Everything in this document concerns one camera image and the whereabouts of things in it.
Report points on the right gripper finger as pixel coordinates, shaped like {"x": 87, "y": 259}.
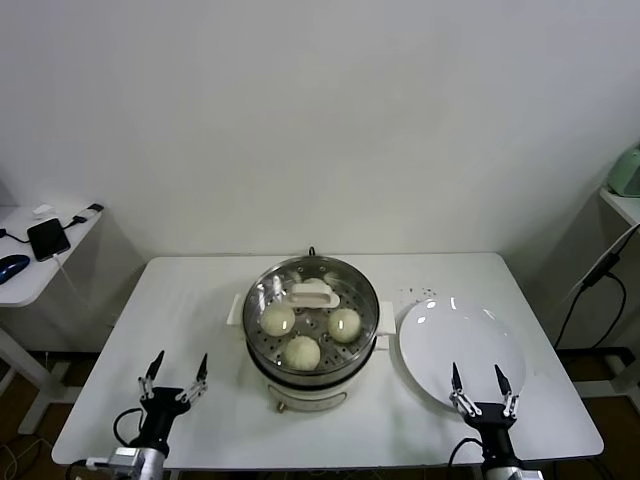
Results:
{"x": 506, "y": 390}
{"x": 457, "y": 387}

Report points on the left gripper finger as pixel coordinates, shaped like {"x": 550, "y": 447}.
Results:
{"x": 151, "y": 375}
{"x": 201, "y": 377}

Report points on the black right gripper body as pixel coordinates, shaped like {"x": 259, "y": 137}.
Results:
{"x": 492, "y": 422}

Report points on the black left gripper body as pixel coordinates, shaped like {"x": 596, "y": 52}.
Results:
{"x": 160, "y": 405}

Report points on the glass pot lid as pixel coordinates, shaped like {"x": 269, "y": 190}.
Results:
{"x": 312, "y": 296}

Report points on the stainless steel steamer basket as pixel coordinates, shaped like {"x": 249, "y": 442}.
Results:
{"x": 370, "y": 345}

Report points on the white round plate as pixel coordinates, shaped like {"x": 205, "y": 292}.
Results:
{"x": 450, "y": 340}

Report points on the white side table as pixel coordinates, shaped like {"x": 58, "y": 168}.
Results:
{"x": 30, "y": 292}

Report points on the black smartphone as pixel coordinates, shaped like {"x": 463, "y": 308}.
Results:
{"x": 48, "y": 240}

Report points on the blue computer mouse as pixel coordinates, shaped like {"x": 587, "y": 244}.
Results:
{"x": 12, "y": 265}

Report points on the small white adapter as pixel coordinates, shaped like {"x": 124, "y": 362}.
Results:
{"x": 42, "y": 210}

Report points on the white shelf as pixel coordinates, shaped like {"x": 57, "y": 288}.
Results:
{"x": 622, "y": 202}

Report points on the mint green appliance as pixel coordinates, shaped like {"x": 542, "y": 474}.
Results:
{"x": 627, "y": 172}

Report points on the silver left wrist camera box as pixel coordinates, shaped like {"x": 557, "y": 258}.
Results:
{"x": 122, "y": 457}

